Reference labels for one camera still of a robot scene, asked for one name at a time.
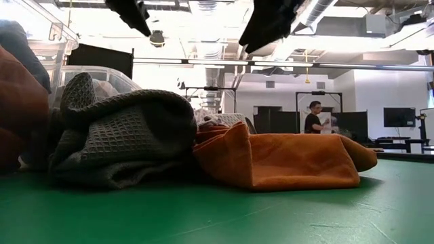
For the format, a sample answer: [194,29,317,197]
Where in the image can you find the dark grey waffle towel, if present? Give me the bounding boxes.
[47,71,198,190]

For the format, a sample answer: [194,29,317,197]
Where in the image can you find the black partition panel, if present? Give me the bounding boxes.
[67,43,134,79]

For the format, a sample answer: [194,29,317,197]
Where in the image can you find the black frame stand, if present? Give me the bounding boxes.
[184,86,237,115]
[295,90,343,134]

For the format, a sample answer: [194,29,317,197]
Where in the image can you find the black tripod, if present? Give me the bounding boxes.
[416,113,429,140]

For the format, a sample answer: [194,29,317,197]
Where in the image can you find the low black table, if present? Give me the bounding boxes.
[372,136,431,154]

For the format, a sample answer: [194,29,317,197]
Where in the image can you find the green table mat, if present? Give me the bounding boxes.
[0,158,434,244]

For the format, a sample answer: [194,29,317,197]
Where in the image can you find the silver spiral air duct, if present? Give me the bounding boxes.
[203,66,223,109]

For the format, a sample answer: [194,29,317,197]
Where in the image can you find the small orange towel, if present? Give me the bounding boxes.
[192,121,378,192]

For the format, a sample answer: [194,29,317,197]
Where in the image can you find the light grey waffle towel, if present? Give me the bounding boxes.
[195,108,250,133]

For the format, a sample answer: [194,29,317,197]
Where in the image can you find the person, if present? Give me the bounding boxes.
[304,100,335,135]

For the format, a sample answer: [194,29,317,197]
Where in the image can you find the long horizontal metal bar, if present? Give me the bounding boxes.
[132,58,434,72]

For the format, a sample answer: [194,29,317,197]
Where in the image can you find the grey ceiling duct box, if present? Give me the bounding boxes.
[365,13,387,35]

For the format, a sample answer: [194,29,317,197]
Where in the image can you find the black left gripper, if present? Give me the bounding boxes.
[104,0,153,38]

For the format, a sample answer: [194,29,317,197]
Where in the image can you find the black ceiling dome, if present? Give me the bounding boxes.
[149,29,166,48]

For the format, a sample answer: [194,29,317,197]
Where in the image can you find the yellow hanging pendant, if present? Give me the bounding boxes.
[304,50,311,85]

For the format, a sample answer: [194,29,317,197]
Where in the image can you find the black room divider panels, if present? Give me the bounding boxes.
[253,105,369,143]

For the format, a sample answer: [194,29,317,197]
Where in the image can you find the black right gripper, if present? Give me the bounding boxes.
[238,0,307,55]

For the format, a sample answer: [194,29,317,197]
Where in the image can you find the dark grey plain towel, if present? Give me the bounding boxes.
[0,19,52,94]

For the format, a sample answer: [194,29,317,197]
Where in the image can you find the black wall monitor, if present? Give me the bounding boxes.
[383,107,416,128]

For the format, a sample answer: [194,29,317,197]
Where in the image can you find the clear plastic bin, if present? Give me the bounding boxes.
[0,0,81,174]
[50,65,142,102]

